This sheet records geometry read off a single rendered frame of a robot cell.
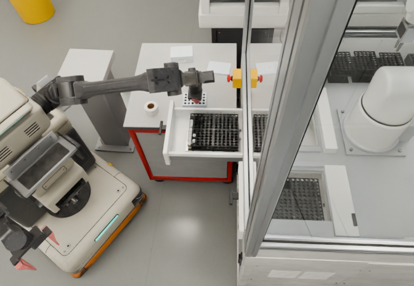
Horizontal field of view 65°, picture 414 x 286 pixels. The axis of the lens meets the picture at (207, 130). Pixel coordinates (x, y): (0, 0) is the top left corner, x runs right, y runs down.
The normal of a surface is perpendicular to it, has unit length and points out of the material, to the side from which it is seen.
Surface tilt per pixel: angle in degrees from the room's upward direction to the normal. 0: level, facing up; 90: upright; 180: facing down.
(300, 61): 90
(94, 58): 0
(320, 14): 90
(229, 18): 90
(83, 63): 0
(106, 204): 0
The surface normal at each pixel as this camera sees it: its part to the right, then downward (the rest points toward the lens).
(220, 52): -0.04, -0.55
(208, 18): -0.05, 0.84
